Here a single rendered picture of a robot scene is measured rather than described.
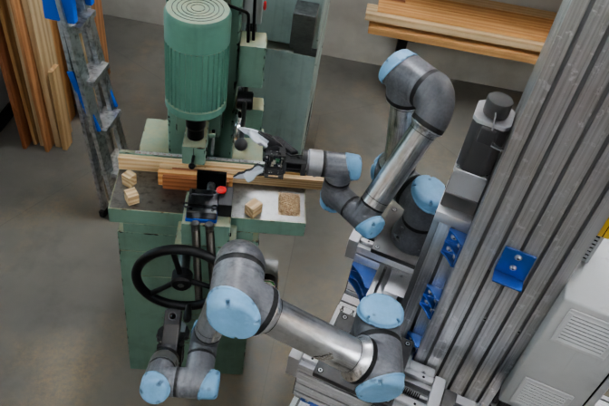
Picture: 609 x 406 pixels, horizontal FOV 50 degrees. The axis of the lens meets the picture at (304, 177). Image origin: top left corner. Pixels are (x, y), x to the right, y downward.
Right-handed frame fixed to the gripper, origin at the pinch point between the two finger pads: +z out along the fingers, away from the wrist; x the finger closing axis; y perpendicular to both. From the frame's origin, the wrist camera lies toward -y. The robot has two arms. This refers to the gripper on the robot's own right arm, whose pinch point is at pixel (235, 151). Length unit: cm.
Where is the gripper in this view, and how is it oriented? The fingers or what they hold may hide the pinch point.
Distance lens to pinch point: 184.8
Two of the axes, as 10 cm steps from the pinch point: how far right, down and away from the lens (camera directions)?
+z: -9.9, -1.0, -1.1
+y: 0.5, 4.6, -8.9
